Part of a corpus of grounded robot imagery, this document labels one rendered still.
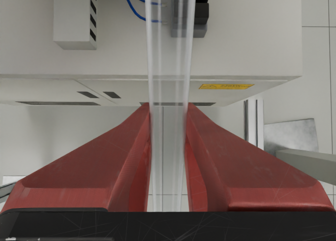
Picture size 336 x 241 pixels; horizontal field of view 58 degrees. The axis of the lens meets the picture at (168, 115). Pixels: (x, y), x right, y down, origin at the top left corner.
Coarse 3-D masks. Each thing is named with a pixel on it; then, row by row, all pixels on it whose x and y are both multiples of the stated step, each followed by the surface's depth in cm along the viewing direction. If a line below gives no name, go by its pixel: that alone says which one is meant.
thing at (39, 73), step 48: (0, 0) 45; (48, 0) 45; (240, 0) 46; (288, 0) 46; (0, 48) 45; (48, 48) 45; (144, 48) 45; (192, 48) 45; (240, 48) 46; (288, 48) 46; (0, 96) 72; (48, 96) 71; (96, 96) 71; (144, 96) 71; (192, 96) 70; (240, 96) 70
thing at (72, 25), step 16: (64, 0) 41; (80, 0) 41; (96, 0) 45; (128, 0) 43; (144, 0) 43; (64, 16) 41; (80, 16) 41; (96, 16) 45; (208, 16) 39; (64, 32) 41; (80, 32) 41; (96, 32) 45; (64, 48) 44; (80, 48) 44; (96, 48) 45; (256, 112) 76; (256, 128) 76; (256, 144) 76; (16, 176) 104
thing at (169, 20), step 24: (168, 0) 8; (192, 0) 8; (168, 24) 9; (192, 24) 9; (168, 48) 9; (168, 72) 10; (168, 96) 10; (168, 120) 11; (168, 144) 12; (168, 168) 13; (168, 192) 14
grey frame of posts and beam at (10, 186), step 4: (4, 184) 101; (8, 184) 101; (12, 184) 101; (0, 188) 94; (4, 188) 94; (8, 188) 96; (0, 192) 92; (4, 192) 94; (8, 192) 98; (0, 196) 94; (4, 196) 94; (0, 200) 92; (4, 200) 94
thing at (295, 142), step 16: (272, 128) 106; (288, 128) 106; (304, 128) 106; (272, 144) 106; (288, 144) 106; (304, 144) 106; (288, 160) 95; (304, 160) 84; (320, 160) 75; (320, 176) 76
